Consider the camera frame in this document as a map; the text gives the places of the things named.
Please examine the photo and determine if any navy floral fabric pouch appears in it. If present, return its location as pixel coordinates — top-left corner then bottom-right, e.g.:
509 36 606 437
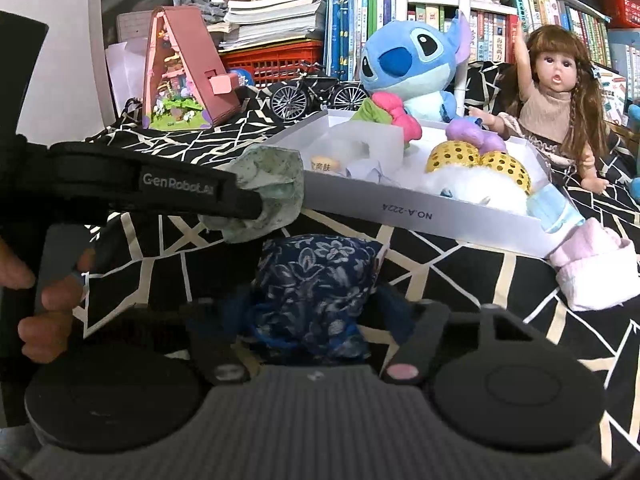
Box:
244 234 387 365

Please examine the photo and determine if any pale green fabric hat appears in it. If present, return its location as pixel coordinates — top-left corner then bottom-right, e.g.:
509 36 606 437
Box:
198 144 304 244

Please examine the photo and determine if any pale pink soft cloth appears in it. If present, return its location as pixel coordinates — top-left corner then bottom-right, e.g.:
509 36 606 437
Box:
549 219 639 312

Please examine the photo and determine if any light blue packaged cloth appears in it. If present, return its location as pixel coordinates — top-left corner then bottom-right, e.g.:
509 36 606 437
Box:
527 183 586 234

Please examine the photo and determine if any purple fluffy plush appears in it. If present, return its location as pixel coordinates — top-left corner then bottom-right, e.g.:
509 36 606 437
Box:
445 117 506 155

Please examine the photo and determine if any green pink scrunchie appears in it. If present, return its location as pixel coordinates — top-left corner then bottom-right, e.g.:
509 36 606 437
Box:
352 91 422 144

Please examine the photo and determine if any person's left hand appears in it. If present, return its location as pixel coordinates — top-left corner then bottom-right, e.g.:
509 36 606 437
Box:
1 240 85 364

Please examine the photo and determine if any black white patterned blanket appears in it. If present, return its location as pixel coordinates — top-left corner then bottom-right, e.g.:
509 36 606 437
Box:
87 87 639 466

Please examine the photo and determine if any pink toy house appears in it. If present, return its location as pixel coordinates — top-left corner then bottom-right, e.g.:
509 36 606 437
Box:
142 6 241 131

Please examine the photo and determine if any white shallow cardboard box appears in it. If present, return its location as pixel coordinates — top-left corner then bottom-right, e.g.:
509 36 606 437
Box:
268 110 577 258

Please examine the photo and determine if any white plush with gold sequins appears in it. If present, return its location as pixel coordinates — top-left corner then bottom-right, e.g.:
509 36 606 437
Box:
416 141 532 216

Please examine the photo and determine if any miniature black bicycle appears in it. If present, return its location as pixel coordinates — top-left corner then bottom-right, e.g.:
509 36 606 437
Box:
269 62 369 122

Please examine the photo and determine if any grey crumpled cloth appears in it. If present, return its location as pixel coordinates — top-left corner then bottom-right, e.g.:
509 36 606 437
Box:
172 0 228 25

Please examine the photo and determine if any red plastic basket left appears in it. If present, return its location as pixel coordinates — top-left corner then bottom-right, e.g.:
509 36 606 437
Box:
220 39 323 88

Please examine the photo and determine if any red plastic basket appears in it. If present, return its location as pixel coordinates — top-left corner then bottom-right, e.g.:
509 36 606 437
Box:
600 0 640 28
220 39 323 88

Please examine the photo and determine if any stack of white books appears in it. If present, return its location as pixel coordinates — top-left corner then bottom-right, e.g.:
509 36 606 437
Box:
220 0 326 52

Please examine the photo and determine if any brown haired baby doll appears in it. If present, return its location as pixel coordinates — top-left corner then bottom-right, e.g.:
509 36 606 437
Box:
469 25 608 194

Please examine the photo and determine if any blue Stitch plush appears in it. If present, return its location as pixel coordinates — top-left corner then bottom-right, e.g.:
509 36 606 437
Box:
359 12 472 122

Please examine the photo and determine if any row of upright books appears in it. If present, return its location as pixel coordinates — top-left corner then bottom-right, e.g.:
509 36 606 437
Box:
323 0 612 114

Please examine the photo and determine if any blue round plush toy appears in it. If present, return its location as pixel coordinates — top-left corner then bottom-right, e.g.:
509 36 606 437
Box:
628 103 640 202

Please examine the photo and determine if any red plastic basket right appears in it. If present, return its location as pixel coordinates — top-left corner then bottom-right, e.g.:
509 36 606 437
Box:
600 0 640 28

